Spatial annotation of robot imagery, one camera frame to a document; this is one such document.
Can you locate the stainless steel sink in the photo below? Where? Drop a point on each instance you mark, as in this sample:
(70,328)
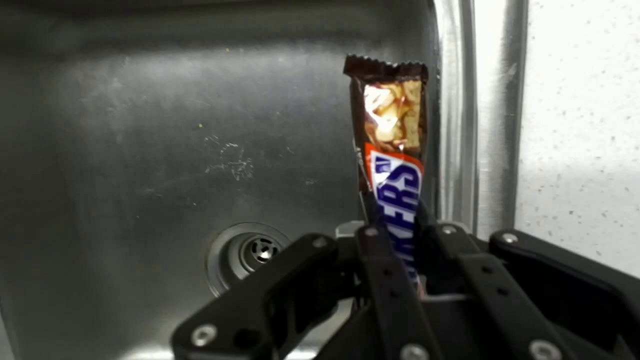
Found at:
(166,132)

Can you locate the snickers bar brown wrapper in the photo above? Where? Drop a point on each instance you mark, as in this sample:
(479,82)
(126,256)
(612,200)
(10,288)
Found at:
(393,127)

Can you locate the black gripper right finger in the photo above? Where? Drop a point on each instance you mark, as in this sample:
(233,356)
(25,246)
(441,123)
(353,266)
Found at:
(552,292)

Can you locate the round metal sink drain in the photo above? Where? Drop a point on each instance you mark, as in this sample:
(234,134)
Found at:
(250,252)

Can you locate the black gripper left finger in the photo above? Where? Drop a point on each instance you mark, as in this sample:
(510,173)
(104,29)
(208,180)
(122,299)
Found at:
(386,292)

